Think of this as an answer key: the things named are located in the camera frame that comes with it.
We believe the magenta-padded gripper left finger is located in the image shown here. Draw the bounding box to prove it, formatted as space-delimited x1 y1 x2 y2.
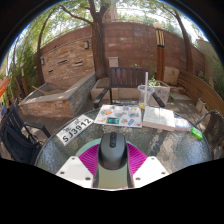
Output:
55 143 101 190

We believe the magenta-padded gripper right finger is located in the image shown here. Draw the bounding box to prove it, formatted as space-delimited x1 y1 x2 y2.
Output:
125 142 170 190

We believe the grey computer mouse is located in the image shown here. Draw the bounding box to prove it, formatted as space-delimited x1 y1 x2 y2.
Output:
97 131 129 171

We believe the white licence plate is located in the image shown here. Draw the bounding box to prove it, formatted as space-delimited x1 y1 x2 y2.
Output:
55 114 95 147

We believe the white open book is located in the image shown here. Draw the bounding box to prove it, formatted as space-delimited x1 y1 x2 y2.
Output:
142 105 177 132

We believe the blue white booklet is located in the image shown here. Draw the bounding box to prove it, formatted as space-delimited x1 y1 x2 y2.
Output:
173 116 193 132

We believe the green packet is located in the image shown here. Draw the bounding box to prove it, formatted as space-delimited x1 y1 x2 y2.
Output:
190 126 204 141

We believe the colourful sticker sheet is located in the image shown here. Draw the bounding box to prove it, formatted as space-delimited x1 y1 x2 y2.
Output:
93 104 144 129

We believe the black metal chair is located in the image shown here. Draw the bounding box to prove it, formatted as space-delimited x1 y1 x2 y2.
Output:
0 98 52 166

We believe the stone raised bed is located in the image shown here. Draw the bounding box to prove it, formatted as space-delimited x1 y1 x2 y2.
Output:
18 71 98 119

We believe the clear plastic cup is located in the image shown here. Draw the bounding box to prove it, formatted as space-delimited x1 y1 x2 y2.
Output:
137 84 156 110

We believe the concrete planter with plant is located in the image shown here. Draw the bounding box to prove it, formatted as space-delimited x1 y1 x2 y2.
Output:
148 75 171 106

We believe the low concrete block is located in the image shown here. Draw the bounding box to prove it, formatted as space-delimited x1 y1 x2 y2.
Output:
90 77 111 101

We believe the white drinking straw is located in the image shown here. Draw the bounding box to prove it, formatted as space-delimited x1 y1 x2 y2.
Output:
143 71 149 108

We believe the dark wooden chair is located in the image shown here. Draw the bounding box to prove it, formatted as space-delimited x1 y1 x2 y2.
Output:
92 66 166 109

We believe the beige stone slab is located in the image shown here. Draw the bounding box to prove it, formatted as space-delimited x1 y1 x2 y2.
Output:
163 66 181 86

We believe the thin leaning tree trunk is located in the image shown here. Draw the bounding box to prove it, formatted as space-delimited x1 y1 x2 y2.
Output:
34 6 56 86

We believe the grey utility box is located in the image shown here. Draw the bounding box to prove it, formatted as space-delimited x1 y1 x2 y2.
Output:
107 56 120 68

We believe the thick tree trunk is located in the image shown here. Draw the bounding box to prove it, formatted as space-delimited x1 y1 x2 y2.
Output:
59 0 111 79

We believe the slender tree trunk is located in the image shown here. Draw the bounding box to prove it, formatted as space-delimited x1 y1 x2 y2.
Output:
166 3 196 74

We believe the wooden lamp post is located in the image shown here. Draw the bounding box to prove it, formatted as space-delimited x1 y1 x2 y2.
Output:
152 22 166 82

